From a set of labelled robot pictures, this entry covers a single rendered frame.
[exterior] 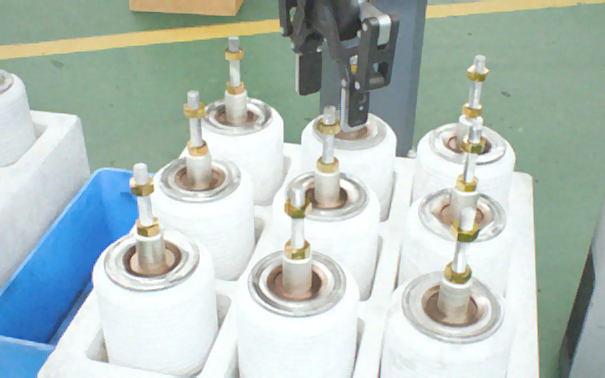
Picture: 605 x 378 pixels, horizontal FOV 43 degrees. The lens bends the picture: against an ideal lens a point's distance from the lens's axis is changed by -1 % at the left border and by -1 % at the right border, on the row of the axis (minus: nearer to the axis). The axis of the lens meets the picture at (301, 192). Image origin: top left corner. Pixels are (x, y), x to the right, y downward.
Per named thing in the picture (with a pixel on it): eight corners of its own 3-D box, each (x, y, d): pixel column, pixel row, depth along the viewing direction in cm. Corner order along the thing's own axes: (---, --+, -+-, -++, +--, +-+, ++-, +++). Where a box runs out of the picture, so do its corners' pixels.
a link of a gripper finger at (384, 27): (338, -11, 55) (333, 16, 57) (373, 25, 52) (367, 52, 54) (366, -17, 56) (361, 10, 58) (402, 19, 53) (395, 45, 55)
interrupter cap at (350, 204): (284, 225, 66) (284, 219, 65) (283, 176, 72) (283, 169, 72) (373, 224, 66) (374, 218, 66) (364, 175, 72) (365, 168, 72)
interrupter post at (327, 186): (313, 207, 68) (314, 176, 66) (312, 191, 70) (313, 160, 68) (341, 207, 68) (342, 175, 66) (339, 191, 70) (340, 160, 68)
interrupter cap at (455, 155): (487, 125, 80) (488, 119, 80) (518, 164, 74) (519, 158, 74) (418, 132, 79) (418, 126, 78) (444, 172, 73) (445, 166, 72)
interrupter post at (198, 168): (216, 176, 72) (214, 146, 70) (208, 191, 70) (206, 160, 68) (192, 173, 72) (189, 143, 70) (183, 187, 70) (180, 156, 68)
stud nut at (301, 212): (284, 219, 55) (284, 210, 54) (283, 205, 56) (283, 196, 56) (312, 218, 55) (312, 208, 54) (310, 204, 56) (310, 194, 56)
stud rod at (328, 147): (329, 187, 67) (332, 111, 63) (319, 184, 68) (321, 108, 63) (334, 182, 68) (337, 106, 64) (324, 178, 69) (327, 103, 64)
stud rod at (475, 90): (472, 131, 74) (483, 60, 70) (463, 128, 75) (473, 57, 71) (476, 127, 75) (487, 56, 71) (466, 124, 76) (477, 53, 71)
